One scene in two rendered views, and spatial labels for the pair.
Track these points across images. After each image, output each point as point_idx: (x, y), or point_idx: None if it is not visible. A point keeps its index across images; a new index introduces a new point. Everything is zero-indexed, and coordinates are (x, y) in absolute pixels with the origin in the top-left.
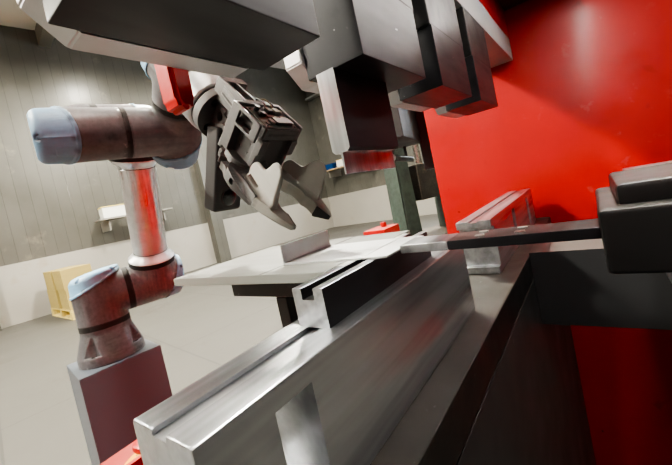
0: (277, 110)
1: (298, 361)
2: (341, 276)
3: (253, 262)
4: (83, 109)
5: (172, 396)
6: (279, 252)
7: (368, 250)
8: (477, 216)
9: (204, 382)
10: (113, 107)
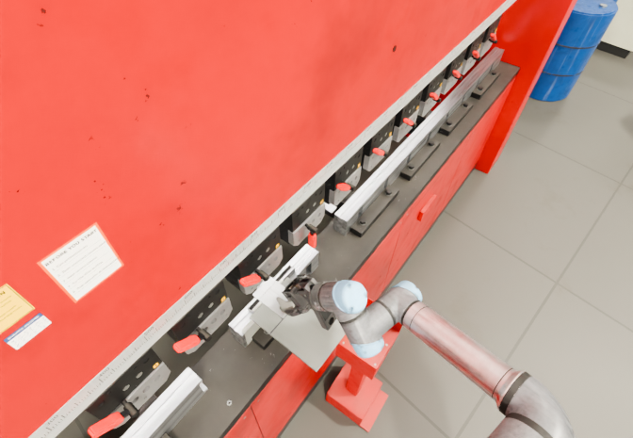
0: (290, 286)
1: (294, 257)
2: (283, 268)
3: (316, 320)
4: (391, 291)
5: (315, 255)
6: (306, 335)
7: (272, 288)
8: (179, 393)
9: (310, 257)
10: (383, 300)
